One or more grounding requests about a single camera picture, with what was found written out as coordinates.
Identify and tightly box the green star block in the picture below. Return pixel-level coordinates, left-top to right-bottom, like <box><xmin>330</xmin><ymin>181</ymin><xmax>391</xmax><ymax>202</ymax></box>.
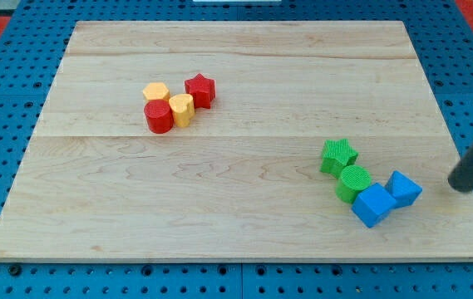
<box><xmin>320</xmin><ymin>139</ymin><xmax>358</xmax><ymax>179</ymax></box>

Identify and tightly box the green cylinder block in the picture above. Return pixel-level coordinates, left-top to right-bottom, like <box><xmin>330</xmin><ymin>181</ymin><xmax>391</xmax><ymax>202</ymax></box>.
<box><xmin>335</xmin><ymin>165</ymin><xmax>372</xmax><ymax>204</ymax></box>

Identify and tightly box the red cylinder block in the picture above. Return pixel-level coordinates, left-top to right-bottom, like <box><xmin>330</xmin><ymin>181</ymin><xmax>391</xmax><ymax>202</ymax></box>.
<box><xmin>144</xmin><ymin>100</ymin><xmax>174</xmax><ymax>134</ymax></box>

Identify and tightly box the blue cube block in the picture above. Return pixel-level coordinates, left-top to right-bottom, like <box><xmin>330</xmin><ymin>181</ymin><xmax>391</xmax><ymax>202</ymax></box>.
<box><xmin>352</xmin><ymin>183</ymin><xmax>397</xmax><ymax>228</ymax></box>

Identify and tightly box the blue triangle block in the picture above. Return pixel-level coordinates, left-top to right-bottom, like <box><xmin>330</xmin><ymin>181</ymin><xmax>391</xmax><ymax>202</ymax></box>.
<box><xmin>385</xmin><ymin>170</ymin><xmax>422</xmax><ymax>208</ymax></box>

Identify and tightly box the light wooden board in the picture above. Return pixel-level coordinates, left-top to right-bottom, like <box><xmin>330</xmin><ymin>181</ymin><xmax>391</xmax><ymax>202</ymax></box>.
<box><xmin>0</xmin><ymin>21</ymin><xmax>473</xmax><ymax>263</ymax></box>

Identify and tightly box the yellow hexagon block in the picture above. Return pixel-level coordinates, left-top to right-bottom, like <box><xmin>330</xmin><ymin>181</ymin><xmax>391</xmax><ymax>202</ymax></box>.
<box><xmin>142</xmin><ymin>82</ymin><xmax>170</xmax><ymax>102</ymax></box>

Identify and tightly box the yellow heart block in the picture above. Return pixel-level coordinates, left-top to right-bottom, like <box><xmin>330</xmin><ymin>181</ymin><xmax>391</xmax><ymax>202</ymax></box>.
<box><xmin>169</xmin><ymin>94</ymin><xmax>195</xmax><ymax>128</ymax></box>

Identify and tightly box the red star block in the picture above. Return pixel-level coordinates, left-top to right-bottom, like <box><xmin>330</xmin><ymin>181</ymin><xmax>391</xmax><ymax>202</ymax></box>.
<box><xmin>185</xmin><ymin>73</ymin><xmax>216</xmax><ymax>109</ymax></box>

